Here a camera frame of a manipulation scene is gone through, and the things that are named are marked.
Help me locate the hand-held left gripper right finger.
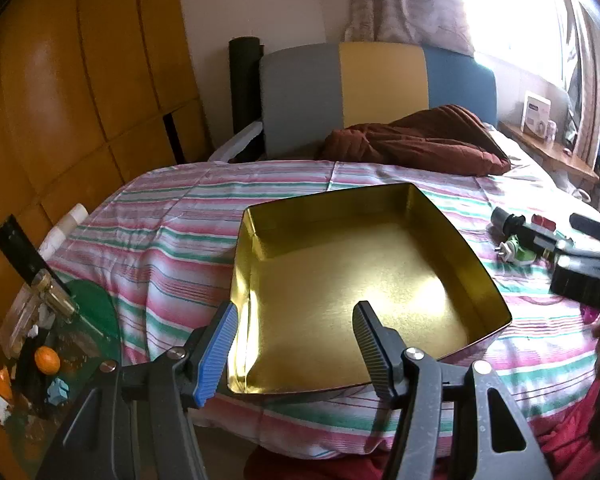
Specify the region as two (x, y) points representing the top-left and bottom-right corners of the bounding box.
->
(352, 301), (556, 480)

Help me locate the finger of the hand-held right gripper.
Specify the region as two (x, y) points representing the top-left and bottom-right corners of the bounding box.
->
(569, 212), (600, 251)
(517, 224), (600, 261)

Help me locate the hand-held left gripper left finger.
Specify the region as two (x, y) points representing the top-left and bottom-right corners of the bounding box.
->
(35, 301), (240, 480)

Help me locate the green and white plug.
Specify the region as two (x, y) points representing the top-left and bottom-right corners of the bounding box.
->
(497, 237), (537, 267)

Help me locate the black cylindrical part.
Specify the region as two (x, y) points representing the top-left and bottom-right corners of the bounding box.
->
(491, 207), (528, 236)

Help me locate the gold square tin box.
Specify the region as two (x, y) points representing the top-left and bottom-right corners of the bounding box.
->
(226, 183), (512, 395)

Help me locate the grey bed sheet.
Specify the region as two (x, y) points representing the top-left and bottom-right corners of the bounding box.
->
(485, 127), (557, 187)

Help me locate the wooden shelf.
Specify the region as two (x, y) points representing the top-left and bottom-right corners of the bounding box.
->
(497, 120), (600, 191)

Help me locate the white carton box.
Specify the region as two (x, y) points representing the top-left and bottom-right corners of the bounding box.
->
(522, 91), (552, 136)

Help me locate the green glass side table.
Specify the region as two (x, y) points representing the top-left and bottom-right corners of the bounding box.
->
(0, 280), (122, 461)

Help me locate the striped bed sheet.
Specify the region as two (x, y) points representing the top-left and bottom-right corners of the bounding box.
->
(45, 160), (600, 461)

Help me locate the small blue block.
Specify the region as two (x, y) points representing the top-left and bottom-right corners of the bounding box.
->
(47, 379), (70, 405)

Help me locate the brown quilted pillow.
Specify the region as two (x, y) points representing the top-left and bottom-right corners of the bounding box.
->
(319, 105), (512, 177)

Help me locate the clear glass bottle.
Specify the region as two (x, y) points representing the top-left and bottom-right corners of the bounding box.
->
(0, 270), (77, 357)

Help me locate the white plastic bottle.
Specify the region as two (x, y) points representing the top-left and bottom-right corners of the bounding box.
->
(62, 203), (89, 227)
(40, 225), (72, 257)

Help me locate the black flat board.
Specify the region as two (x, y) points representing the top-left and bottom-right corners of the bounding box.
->
(0, 215), (47, 287)

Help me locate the grey yellow blue headboard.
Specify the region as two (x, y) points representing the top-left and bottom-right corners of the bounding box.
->
(259, 41), (498, 158)

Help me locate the window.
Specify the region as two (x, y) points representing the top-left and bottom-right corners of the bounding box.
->
(455, 0), (581, 91)

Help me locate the patterned curtain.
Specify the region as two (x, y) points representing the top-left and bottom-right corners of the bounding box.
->
(347, 0), (476, 56)

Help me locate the wooden wardrobe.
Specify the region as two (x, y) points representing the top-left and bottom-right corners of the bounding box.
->
(0, 0), (213, 480)

